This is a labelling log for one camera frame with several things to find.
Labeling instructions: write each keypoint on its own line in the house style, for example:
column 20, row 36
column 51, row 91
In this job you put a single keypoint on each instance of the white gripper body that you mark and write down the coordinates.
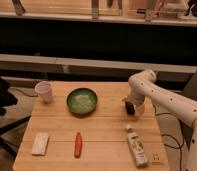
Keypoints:
column 140, row 110

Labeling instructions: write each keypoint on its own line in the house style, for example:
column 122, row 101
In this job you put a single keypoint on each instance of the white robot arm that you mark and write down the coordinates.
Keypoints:
column 142, row 85

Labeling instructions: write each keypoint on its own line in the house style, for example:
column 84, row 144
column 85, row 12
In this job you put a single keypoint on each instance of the white sponge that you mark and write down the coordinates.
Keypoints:
column 40, row 144

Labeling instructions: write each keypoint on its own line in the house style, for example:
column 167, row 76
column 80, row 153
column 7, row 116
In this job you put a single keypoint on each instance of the white lotion bottle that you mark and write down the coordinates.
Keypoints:
column 136, row 147

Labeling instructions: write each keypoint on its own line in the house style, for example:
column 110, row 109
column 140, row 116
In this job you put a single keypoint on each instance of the green bowl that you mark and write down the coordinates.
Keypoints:
column 82, row 101

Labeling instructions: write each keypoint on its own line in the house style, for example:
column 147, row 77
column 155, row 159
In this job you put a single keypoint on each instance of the orange carrot toy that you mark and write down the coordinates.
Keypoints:
column 78, row 145

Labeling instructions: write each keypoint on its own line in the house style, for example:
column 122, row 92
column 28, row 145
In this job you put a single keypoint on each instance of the white paper cup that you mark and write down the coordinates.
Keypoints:
column 44, row 90

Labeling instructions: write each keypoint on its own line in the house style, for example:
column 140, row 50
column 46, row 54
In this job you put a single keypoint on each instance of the black office chair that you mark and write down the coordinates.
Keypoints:
column 8, row 99

